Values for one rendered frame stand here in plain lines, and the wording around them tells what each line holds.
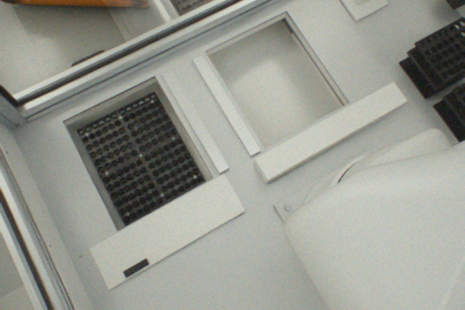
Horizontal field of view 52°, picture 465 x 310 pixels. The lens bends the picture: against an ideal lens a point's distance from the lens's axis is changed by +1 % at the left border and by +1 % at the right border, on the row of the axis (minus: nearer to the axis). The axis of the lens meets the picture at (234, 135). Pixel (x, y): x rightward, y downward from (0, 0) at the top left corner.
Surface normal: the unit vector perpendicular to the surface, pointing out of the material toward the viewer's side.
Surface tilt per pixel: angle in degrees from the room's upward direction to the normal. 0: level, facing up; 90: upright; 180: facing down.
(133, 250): 0
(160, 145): 0
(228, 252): 0
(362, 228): 14
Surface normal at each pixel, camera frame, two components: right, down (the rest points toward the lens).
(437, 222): -0.11, -0.22
